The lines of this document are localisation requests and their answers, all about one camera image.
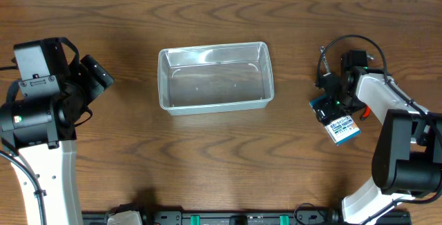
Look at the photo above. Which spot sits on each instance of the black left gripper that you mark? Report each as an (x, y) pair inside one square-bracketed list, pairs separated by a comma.
[(95, 74)]

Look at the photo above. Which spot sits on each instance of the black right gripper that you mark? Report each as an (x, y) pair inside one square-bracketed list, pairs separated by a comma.
[(326, 112)]

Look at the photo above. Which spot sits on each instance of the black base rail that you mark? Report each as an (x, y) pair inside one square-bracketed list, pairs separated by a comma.
[(308, 215)]

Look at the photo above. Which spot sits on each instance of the blue white product box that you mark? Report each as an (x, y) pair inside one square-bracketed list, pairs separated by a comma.
[(339, 126)]

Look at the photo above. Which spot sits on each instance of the clear plastic container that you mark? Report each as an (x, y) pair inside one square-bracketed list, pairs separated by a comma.
[(215, 78)]

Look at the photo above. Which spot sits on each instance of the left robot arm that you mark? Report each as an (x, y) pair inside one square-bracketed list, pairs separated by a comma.
[(38, 125)]

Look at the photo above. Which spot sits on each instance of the silver combination wrench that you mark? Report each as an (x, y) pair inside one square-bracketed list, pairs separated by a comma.
[(324, 60)]

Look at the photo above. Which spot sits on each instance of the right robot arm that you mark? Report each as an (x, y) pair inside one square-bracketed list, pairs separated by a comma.
[(406, 165)]

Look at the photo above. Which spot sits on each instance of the red handled pliers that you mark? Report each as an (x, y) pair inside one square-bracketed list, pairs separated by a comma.
[(365, 114)]

